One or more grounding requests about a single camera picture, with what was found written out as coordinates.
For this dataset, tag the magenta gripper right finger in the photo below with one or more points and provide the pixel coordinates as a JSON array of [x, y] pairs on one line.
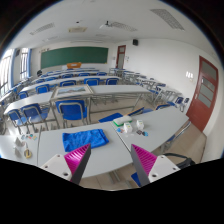
[[150, 167]]

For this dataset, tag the tape roll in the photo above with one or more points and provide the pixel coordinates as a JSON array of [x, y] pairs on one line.
[[27, 153]]

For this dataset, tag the blue chair front centre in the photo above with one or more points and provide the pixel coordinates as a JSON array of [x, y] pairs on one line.
[[72, 110]]

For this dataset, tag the green chalkboard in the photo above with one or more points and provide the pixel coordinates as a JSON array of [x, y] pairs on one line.
[[83, 54]]

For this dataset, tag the red-brown far door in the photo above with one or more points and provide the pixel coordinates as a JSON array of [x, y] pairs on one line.
[[120, 56]]

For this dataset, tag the small white box left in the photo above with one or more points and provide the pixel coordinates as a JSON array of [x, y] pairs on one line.
[[127, 127]]

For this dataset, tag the blue chair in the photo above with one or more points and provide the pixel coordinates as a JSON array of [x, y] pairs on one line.
[[17, 119], [72, 110], [35, 114]]

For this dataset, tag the white green box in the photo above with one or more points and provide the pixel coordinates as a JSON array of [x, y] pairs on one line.
[[121, 120]]

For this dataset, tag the small white box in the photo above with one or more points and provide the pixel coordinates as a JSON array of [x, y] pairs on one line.
[[127, 127], [140, 124]]

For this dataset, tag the red-brown near door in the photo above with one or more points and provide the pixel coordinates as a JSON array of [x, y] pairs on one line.
[[204, 98]]

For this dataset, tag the window left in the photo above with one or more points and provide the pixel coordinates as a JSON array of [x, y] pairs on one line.
[[5, 64]]

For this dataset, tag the small white box right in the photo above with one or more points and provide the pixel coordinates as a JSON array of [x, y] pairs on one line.
[[140, 124]]

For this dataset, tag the blue towel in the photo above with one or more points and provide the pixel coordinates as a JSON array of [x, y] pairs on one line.
[[95, 137]]

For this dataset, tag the blue flat folder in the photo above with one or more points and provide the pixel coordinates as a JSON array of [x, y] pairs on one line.
[[110, 117]]

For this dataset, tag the red-brown door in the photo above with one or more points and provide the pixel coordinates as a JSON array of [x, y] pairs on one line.
[[120, 56], [204, 98]]

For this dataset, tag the ceiling projector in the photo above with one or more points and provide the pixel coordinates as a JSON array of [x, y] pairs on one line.
[[106, 26]]

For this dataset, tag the orange lectern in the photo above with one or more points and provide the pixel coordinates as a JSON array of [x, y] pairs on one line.
[[74, 65]]

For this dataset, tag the blue chair front left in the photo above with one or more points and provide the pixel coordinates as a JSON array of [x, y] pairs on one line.
[[35, 114]]

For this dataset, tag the framed picture on desk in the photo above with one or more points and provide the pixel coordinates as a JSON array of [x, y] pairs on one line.
[[71, 91]]

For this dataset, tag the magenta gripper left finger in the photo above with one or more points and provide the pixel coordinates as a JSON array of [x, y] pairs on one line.
[[70, 166]]

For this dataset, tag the black wall speaker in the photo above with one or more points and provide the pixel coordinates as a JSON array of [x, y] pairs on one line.
[[135, 42]]

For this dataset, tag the blue chair far left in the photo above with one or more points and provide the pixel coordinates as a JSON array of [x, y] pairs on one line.
[[17, 119]]

